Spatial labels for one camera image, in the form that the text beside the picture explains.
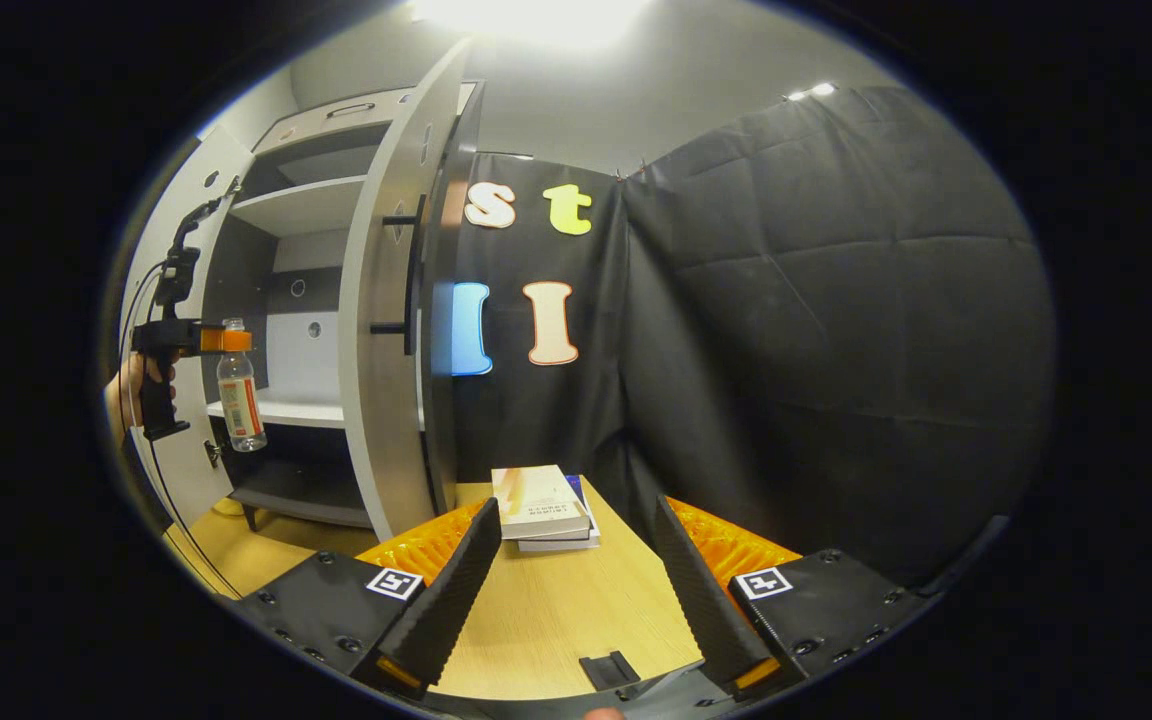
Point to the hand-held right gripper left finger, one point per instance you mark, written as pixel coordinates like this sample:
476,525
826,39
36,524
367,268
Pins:
456,600

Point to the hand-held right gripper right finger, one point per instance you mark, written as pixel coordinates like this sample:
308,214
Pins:
701,600

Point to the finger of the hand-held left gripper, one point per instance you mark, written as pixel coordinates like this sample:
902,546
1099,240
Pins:
211,341

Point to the clear plastic bottle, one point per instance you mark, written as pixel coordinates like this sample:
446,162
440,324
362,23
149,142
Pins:
241,400

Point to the grey cabinet door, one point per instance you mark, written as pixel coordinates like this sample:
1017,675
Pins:
381,400
171,480

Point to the grey cabinet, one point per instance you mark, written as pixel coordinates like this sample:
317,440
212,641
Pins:
301,205

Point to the black backdrop cloth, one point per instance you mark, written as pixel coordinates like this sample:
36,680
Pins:
836,350

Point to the large ceiling light panel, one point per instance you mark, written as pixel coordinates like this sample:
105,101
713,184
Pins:
536,18

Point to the small ceiling light panel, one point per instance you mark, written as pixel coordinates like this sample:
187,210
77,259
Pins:
811,91

